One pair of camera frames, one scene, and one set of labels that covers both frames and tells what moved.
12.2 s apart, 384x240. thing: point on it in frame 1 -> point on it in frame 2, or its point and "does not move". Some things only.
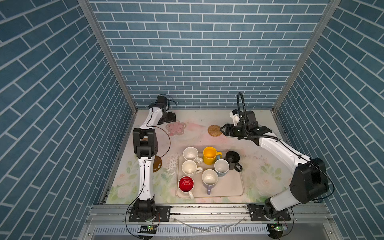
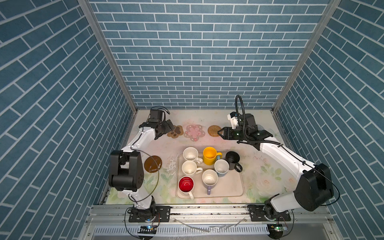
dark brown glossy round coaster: (157, 164) does not move
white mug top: (191, 153) does not move
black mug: (233, 158) does not move
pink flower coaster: (175, 128) -> (194, 132)
